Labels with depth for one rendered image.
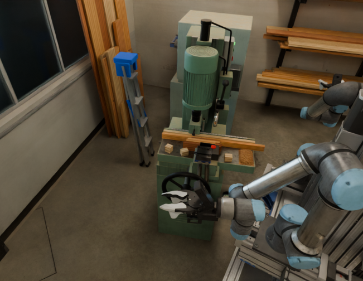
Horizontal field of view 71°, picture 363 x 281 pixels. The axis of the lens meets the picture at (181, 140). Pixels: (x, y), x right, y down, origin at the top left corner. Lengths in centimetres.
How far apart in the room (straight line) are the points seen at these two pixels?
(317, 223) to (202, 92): 81
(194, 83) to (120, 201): 150
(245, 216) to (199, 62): 76
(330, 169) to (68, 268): 192
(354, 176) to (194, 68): 85
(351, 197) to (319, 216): 16
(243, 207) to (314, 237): 29
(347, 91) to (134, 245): 180
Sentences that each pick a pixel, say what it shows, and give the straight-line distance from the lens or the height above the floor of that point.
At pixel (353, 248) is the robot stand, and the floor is 82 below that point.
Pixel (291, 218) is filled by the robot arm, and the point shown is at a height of 105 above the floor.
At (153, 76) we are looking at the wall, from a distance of 421.
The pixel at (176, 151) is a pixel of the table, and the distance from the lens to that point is 160.
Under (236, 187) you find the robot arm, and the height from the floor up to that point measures 115.
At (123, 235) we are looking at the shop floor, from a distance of 231.
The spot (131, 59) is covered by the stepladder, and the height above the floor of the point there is 116.
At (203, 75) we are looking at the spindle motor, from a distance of 134.
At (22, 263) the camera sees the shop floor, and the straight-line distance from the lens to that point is 244.
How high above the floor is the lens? 197
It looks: 39 degrees down
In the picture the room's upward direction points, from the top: 3 degrees clockwise
